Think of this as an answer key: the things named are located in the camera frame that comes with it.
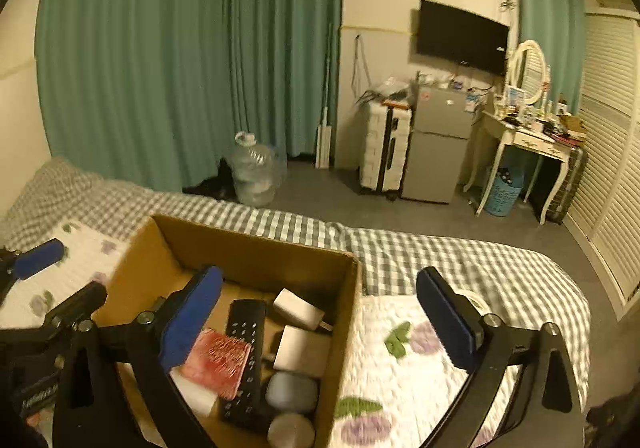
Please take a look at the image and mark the white folded stand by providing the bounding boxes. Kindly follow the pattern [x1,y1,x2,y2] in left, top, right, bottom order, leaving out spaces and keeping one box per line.
[314,23,333,169]

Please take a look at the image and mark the large white charger cube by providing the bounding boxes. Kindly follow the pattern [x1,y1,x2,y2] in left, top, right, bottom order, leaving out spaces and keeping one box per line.
[273,325,331,379]

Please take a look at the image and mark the brown cardboard box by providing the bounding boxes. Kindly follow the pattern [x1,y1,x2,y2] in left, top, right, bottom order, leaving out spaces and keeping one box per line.
[93,215,361,447]

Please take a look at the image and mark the white cylindrical bottle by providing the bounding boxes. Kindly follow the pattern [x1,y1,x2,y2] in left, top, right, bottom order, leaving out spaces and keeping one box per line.
[170,368,218,418]

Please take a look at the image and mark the clear water jug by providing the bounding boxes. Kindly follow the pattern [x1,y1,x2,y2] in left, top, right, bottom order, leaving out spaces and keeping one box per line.
[229,131,286,207]

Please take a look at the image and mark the right green curtain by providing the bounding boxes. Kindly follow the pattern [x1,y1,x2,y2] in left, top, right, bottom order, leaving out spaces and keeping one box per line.
[518,0,586,114]

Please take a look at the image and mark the light blue earbud case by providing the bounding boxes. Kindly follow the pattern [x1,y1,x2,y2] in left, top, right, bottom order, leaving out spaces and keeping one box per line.
[266,371,319,414]

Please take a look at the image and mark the white louvered wardrobe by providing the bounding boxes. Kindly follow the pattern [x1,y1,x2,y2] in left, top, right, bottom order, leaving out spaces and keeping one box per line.
[566,8,639,320]

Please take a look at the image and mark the blue laundry basket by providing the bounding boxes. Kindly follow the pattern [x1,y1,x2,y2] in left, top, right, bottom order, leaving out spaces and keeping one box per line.
[484,167,524,217]

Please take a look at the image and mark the white dressing table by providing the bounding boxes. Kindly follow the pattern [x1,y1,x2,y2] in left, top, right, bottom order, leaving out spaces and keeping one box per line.
[463,111,572,226]

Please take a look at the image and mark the round white container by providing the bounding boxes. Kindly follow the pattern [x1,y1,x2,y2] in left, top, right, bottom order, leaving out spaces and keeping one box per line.
[268,413,316,448]

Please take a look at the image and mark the white charger with plug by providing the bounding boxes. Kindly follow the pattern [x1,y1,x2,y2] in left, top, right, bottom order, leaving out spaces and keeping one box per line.
[272,289,333,332]

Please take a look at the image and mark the black remote control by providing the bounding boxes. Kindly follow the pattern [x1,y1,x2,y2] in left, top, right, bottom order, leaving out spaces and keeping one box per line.
[221,299,267,431]

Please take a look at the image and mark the white floral quilt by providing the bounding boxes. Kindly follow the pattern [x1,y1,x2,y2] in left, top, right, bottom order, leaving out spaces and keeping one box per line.
[0,219,591,448]

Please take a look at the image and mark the black wall television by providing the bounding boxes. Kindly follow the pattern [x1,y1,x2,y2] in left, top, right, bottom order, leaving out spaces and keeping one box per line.
[416,0,510,76]

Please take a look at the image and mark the grey checkered bed sheet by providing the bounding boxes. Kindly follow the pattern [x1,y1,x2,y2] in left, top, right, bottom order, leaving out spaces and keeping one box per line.
[0,156,591,359]

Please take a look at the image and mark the grey mini fridge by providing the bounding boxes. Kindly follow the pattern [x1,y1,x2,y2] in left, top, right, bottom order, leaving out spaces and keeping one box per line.
[401,86,473,204]

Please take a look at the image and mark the oval vanity mirror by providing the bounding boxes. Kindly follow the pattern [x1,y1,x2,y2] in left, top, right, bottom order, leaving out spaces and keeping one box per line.
[506,39,549,105]

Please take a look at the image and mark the white suitcase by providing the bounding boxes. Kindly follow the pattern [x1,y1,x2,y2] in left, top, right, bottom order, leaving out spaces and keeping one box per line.
[359,101,412,197]

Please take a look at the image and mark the large green curtain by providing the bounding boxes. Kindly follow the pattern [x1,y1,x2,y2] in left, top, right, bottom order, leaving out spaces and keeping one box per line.
[35,0,342,191]

